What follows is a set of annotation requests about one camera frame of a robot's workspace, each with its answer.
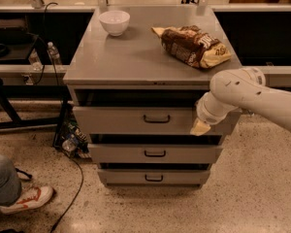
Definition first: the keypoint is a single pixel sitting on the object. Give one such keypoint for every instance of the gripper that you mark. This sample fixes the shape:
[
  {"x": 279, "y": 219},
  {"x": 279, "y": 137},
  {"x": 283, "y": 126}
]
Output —
[{"x": 203, "y": 113}]

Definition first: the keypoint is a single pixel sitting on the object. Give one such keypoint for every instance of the grey top drawer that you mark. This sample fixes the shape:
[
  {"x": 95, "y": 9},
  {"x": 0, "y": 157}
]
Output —
[{"x": 135, "y": 120}]

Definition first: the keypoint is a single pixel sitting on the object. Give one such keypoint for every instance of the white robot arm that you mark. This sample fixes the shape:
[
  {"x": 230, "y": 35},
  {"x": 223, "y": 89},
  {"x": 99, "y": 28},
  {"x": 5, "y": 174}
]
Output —
[{"x": 241, "y": 88}]

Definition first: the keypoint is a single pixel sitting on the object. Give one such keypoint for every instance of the grey metal drawer cabinet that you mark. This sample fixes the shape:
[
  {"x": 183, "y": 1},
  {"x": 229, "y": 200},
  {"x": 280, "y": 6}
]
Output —
[{"x": 133, "y": 70}]

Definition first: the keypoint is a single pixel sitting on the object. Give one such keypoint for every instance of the grey bottom drawer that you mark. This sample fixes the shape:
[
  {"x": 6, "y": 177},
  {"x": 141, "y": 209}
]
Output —
[{"x": 153, "y": 177}]

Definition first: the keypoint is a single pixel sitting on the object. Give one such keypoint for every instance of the brown yellow snack bag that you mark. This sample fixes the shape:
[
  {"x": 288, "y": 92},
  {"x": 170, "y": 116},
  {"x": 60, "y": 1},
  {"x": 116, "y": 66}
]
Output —
[{"x": 193, "y": 46}]

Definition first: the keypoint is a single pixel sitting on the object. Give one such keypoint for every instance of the crushed bottle on floor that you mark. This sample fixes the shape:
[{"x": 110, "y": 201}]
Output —
[{"x": 71, "y": 143}]

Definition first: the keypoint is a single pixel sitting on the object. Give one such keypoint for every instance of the white ceramic bowl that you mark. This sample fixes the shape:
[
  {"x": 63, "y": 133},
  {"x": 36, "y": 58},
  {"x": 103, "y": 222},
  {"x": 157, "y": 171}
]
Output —
[{"x": 114, "y": 22}]

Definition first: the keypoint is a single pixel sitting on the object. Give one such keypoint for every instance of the clear plastic water bottle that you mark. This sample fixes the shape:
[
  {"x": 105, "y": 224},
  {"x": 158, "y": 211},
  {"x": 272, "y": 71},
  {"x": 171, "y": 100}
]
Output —
[{"x": 54, "y": 54}]

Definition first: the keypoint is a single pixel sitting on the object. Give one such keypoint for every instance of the white orange sneaker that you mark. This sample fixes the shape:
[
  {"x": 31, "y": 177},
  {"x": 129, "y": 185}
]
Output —
[{"x": 31, "y": 198}]

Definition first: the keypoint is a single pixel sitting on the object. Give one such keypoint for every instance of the blue jeans leg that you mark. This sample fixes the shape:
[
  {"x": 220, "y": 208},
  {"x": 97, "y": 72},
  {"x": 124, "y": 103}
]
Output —
[{"x": 10, "y": 185}]

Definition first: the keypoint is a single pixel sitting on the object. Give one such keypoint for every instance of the black box on shelf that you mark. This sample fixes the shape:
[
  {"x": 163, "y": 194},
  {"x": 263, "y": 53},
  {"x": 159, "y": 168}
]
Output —
[{"x": 13, "y": 31}]

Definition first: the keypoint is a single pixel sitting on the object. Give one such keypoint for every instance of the black metal stand frame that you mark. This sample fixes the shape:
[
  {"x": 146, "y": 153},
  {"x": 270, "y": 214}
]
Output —
[{"x": 34, "y": 91}]

